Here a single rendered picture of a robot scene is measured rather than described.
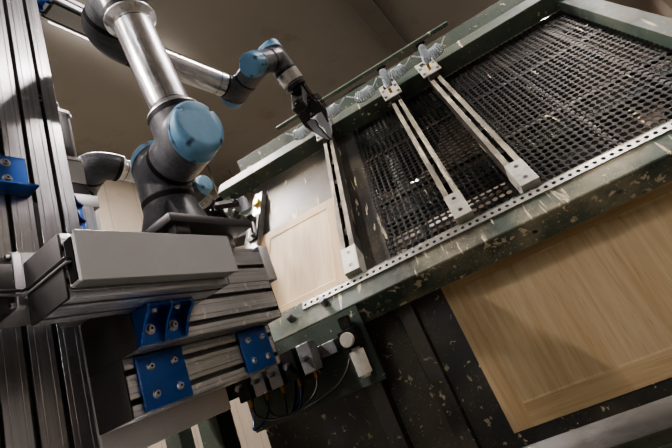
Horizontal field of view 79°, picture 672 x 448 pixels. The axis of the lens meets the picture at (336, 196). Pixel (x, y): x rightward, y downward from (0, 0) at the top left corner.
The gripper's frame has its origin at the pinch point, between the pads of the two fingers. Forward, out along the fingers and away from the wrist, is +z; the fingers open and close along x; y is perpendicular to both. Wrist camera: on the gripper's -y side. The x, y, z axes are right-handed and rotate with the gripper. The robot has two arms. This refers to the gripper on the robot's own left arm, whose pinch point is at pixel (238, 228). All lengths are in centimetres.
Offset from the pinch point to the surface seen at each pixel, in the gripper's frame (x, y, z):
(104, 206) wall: -329, 152, 32
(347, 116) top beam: -27, -82, 2
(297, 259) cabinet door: 37.0, -15.0, 10.4
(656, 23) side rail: 74, -177, 7
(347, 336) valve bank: 92, -17, 5
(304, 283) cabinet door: 53, -12, 10
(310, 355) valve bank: 89, -4, 5
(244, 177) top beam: -51, -15, 2
